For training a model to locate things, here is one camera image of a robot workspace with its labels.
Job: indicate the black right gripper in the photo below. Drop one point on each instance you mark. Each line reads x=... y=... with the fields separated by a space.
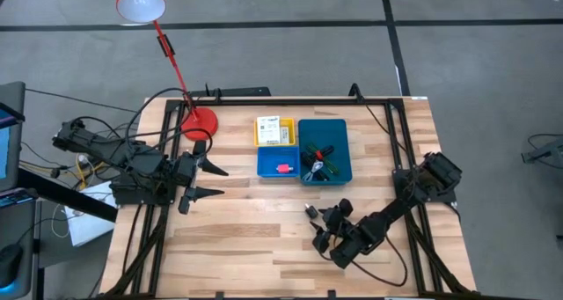
x=339 y=229

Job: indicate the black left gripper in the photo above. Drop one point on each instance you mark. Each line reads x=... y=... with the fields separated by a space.
x=184 y=170

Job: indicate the black USB charger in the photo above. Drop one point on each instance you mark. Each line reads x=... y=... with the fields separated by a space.
x=312 y=212

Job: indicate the pink USB charger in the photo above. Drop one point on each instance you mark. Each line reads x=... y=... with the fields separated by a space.
x=284 y=168

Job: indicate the slim white box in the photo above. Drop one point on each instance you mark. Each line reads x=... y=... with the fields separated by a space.
x=285 y=135

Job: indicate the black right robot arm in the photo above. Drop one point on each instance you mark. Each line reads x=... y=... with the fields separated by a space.
x=396 y=210

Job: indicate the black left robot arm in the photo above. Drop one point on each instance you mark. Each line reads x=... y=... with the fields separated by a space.
x=101 y=148

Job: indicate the small blue plastic bin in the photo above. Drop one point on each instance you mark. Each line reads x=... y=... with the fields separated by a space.
x=268 y=159

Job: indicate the large teal plastic bin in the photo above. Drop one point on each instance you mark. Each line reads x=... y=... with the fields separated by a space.
x=338 y=133

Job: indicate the small yellow plastic bin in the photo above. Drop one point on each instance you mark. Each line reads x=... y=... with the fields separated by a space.
x=292 y=122

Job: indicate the black power strip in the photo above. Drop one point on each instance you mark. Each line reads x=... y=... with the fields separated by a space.
x=242 y=91

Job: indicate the white cardboard box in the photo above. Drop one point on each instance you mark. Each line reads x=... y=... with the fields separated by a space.
x=88 y=229

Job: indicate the dark side desk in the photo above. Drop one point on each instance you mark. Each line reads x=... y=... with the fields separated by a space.
x=66 y=194

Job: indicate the dark computer monitor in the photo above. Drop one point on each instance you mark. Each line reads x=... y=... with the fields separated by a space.
x=13 y=115

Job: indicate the black computer mouse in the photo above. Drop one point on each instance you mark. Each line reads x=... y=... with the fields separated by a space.
x=9 y=265

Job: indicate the black floor stand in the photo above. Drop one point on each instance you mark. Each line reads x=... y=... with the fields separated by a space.
x=545 y=150

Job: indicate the red camera stand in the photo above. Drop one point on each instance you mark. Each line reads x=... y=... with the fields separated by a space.
x=200 y=124

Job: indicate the black aluminium table frame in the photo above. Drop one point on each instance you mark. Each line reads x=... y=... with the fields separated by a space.
x=286 y=102

